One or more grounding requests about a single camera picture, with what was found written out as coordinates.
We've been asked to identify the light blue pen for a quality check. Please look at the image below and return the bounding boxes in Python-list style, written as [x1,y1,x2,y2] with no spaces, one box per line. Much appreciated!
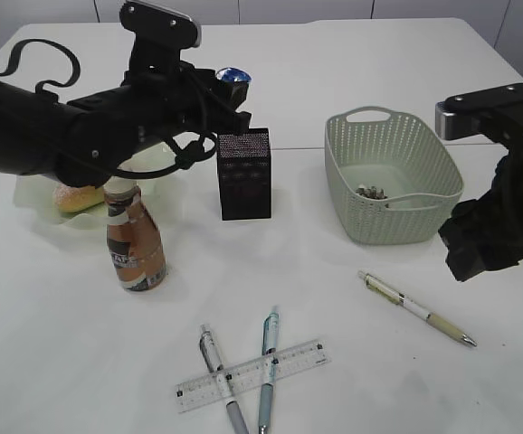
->
[258,306,280,433]

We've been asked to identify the pale green wavy plate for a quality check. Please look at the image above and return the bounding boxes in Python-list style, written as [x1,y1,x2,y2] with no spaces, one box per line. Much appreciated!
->
[13,144,181,231]

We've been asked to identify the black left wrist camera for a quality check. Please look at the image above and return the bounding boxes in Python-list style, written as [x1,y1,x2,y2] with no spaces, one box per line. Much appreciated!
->
[119,1,202,75]

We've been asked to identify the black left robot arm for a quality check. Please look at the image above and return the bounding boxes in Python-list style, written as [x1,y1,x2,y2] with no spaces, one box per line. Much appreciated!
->
[0,61,251,187]

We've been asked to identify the black mesh pen holder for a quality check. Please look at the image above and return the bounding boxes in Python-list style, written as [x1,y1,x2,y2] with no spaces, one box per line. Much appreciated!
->
[216,127,271,221]

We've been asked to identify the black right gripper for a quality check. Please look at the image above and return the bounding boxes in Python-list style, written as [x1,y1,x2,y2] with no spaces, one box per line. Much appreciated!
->
[439,152,523,282]

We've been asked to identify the pale green woven basket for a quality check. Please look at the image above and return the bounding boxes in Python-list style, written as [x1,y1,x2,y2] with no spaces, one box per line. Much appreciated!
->
[324,108,464,245]

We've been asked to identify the brown coffee bottle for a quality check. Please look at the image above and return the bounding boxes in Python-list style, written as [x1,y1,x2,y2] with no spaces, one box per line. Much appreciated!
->
[104,177,166,292]

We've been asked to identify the cream green ballpoint pen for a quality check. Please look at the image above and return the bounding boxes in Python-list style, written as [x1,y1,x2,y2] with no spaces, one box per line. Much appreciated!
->
[358,270,478,348]

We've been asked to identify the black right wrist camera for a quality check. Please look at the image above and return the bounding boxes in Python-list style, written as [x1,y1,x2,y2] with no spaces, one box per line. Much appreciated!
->
[434,82,523,143]

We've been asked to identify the grey white pen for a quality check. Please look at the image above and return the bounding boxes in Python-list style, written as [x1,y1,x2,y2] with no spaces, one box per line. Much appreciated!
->
[199,325,249,434]

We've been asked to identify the paper ball pink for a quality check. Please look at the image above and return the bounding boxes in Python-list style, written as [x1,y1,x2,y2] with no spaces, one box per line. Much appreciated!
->
[356,184,377,199]

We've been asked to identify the clear plastic ruler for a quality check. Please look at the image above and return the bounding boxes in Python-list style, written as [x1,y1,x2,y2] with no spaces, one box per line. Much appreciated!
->
[174,339,330,413]

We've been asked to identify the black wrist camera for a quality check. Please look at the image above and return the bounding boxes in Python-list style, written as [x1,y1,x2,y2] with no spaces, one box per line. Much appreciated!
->
[119,1,202,75]
[434,82,523,143]

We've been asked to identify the sugared bread roll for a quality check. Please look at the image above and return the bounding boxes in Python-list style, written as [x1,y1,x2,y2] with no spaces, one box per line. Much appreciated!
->
[52,184,104,213]

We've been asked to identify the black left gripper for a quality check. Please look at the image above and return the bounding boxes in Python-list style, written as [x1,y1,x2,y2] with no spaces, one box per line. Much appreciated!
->
[69,62,251,154]

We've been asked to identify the blue pencil sharpener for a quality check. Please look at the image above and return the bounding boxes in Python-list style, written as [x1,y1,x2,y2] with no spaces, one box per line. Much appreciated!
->
[215,67,252,84]

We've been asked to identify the paper ball grey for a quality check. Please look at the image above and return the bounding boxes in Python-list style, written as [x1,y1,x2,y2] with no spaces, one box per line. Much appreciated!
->
[370,186,387,200]

